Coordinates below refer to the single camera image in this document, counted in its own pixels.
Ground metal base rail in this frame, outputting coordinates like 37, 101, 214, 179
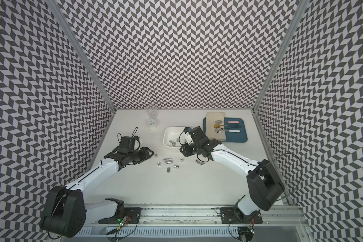
98, 205, 306, 226

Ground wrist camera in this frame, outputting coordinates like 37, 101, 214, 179
183, 126, 206, 144
119, 136, 141, 151

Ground white plastic storage box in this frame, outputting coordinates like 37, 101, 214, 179
163, 126, 191, 148

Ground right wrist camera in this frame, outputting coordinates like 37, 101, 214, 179
183, 126, 206, 144

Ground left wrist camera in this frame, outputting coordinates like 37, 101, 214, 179
119, 136, 141, 151

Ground white handled spoon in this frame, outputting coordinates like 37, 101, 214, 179
215, 128, 241, 134

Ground gold black handled spoon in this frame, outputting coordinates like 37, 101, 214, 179
213, 124, 242, 129

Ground teal tray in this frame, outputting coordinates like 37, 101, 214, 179
203, 117, 249, 143

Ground beige folded cloth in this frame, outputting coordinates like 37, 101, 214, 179
205, 111, 227, 142

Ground clear drinking glass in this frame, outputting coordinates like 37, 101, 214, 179
145, 104, 158, 120

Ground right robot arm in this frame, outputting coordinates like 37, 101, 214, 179
179, 126, 285, 223

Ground pink handled spoon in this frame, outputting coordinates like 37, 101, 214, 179
215, 120, 240, 125

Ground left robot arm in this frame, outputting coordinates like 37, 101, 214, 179
39, 136, 155, 238

